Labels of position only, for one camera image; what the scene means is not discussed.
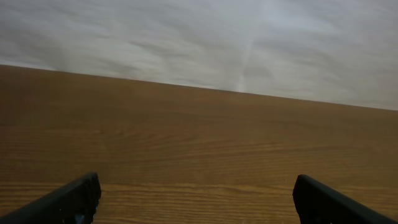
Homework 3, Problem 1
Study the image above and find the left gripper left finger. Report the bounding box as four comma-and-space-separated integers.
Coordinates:
0, 172, 102, 224

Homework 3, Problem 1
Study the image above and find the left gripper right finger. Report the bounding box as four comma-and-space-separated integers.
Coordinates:
292, 174, 398, 224

